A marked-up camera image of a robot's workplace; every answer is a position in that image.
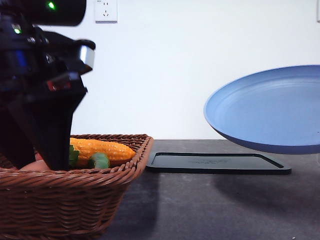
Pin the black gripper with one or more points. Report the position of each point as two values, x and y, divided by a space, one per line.
44 70

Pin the blue round plate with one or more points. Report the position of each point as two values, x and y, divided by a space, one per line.
276 111

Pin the brown egg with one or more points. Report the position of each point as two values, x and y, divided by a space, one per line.
37 166

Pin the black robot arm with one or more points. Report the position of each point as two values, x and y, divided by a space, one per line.
19 13

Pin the brown wicker basket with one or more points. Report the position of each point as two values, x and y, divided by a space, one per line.
68 203

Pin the orange toy carrot with leaves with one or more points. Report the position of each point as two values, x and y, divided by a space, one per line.
72 156

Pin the yellow toy corn cob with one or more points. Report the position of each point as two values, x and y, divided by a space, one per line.
87 147

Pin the black rectangular tray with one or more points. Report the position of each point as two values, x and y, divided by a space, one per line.
214 163

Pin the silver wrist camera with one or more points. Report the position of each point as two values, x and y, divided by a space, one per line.
87 55

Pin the white wall socket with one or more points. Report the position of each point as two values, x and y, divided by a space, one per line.
106 11

